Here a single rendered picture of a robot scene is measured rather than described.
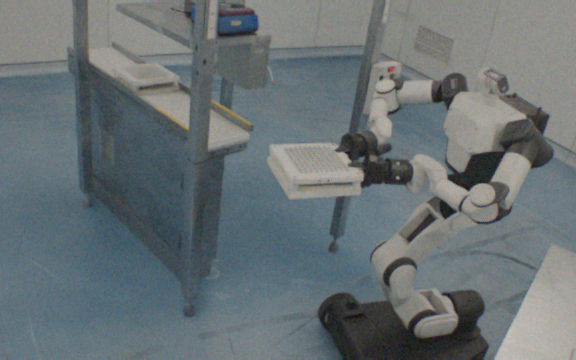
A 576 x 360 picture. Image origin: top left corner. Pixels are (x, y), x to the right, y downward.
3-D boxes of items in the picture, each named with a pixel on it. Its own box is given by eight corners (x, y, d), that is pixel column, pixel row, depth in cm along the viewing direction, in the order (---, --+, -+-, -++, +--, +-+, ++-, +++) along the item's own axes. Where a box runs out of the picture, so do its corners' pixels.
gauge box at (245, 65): (266, 87, 244) (271, 41, 235) (246, 90, 238) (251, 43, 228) (235, 71, 258) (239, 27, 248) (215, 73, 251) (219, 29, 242)
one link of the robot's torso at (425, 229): (379, 271, 239) (465, 197, 234) (398, 298, 225) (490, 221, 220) (360, 252, 231) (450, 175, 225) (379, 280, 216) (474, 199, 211)
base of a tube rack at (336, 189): (289, 199, 181) (290, 192, 179) (267, 162, 201) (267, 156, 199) (360, 194, 189) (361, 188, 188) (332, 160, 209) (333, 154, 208)
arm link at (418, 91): (380, 73, 237) (433, 71, 226) (387, 99, 245) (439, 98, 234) (372, 90, 230) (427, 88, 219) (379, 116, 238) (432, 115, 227)
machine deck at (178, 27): (271, 43, 235) (272, 34, 233) (192, 52, 211) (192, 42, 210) (188, 7, 273) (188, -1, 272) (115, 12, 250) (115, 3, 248)
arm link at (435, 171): (403, 178, 198) (432, 197, 189) (410, 155, 194) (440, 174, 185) (416, 175, 202) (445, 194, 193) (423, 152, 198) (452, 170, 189)
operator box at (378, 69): (392, 112, 294) (402, 63, 282) (370, 118, 283) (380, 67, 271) (383, 108, 298) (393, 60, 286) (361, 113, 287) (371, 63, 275)
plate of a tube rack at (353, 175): (291, 185, 178) (292, 179, 177) (268, 149, 198) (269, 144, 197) (363, 181, 186) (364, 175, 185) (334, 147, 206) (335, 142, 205)
